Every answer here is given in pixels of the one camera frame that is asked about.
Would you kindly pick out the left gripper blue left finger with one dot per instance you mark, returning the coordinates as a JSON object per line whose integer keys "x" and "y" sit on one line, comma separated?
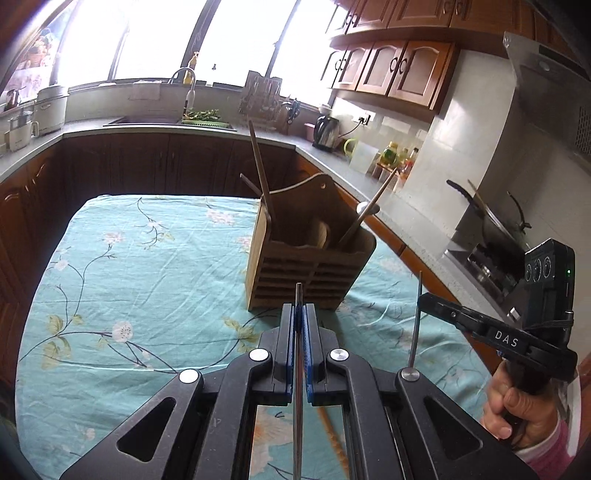
{"x": 199, "y": 426}

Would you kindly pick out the kitchen sink faucet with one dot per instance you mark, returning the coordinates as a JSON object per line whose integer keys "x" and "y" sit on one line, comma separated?
{"x": 186, "y": 77}

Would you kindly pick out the clear plastic measuring jug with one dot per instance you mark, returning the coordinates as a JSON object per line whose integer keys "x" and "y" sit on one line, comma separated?
{"x": 361, "y": 155}

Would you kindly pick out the small white blender appliance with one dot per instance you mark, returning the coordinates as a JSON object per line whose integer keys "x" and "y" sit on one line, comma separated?
{"x": 22, "y": 128}

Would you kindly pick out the steel range hood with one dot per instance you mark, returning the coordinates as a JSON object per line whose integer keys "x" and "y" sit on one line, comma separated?
{"x": 553, "y": 93}

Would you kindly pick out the person's right hand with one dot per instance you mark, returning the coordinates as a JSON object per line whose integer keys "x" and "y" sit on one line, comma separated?
{"x": 538, "y": 413}

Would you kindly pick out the wooden utensil holder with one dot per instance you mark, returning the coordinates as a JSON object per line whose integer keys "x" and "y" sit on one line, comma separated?
{"x": 298, "y": 242}

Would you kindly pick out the thin metal chopstick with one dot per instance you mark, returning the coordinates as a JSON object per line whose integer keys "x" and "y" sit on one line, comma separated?
{"x": 298, "y": 383}

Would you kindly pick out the gas stove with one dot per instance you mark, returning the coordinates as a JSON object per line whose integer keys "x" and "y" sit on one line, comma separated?
{"x": 507, "y": 295}

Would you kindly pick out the white tall cooker pot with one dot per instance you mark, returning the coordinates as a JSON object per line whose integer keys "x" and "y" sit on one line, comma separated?
{"x": 50, "y": 108}

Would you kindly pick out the fork with dark red handle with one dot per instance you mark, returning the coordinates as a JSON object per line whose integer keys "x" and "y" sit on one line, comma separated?
{"x": 252, "y": 187}

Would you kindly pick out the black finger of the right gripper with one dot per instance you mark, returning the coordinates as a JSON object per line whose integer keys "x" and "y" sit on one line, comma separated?
{"x": 463, "y": 318}

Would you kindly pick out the black wok with handle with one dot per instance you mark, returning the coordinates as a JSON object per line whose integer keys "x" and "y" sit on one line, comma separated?
{"x": 500, "y": 236}

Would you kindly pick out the wooden bamboo chopstick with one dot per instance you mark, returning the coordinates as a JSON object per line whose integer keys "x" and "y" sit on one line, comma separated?
{"x": 365, "y": 212}

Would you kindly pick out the upper wooden wall cabinets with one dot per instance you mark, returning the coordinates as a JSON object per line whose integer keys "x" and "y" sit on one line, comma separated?
{"x": 401, "y": 55}

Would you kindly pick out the black electric kettle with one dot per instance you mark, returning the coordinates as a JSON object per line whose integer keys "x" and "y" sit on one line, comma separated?
{"x": 326, "y": 132}

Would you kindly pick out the bamboo-handled wooden chopstick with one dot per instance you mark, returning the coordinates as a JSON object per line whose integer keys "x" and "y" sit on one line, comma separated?
{"x": 261, "y": 172}

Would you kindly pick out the wooden knife block rack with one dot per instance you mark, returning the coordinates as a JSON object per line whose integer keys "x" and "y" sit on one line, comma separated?
{"x": 260, "y": 97}

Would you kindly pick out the yellow condiment bottle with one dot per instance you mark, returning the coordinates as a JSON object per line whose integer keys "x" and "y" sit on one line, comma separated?
{"x": 390, "y": 157}

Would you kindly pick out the silver metal chopstick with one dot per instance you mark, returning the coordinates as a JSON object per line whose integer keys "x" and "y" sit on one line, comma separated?
{"x": 416, "y": 326}

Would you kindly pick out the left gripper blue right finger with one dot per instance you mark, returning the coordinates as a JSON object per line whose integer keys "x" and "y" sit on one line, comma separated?
{"x": 399, "y": 425}

